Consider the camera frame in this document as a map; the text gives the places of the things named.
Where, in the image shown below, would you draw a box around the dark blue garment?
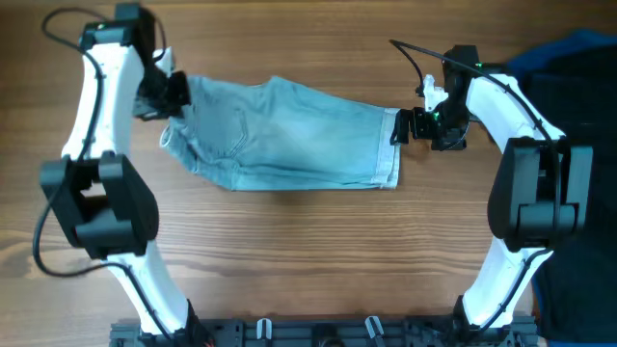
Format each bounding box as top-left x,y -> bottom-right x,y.
506,29 -> 616,76

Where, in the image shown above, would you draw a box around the light blue denim shorts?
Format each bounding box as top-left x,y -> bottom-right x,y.
160,76 -> 400,191

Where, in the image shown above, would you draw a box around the black garment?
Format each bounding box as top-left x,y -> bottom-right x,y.
523,45 -> 616,346

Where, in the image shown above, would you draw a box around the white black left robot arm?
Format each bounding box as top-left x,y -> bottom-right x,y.
40,2 -> 215,346

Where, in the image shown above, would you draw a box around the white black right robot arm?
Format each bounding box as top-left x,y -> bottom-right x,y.
364,45 -> 593,346

